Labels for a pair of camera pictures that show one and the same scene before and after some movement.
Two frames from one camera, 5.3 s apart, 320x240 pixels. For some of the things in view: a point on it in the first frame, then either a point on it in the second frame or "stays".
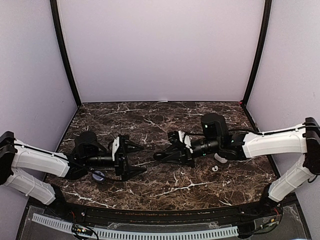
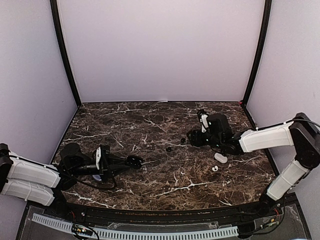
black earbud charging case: [158, 156] -> [134, 161]
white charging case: [222, 160] stays
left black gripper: [120, 169] -> [107, 165]
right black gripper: [183, 153] -> [196, 140]
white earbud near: [216, 167] stays
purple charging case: [98, 177] stays
